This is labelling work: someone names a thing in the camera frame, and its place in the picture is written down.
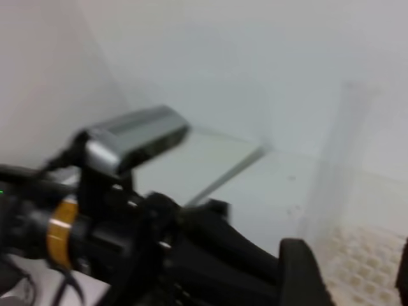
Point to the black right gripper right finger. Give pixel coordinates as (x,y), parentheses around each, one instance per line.
(401,281)

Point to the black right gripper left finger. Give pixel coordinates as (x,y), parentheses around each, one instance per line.
(300,280)

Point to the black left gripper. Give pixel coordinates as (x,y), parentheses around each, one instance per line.
(159,253)

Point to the clear glass test tube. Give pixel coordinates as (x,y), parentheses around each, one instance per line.
(338,161)

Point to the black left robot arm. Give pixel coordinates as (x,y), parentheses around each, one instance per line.
(41,227)

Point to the white test tube rack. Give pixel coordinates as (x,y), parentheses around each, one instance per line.
(359,264)

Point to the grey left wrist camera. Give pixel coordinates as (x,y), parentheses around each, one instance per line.
(118,145)

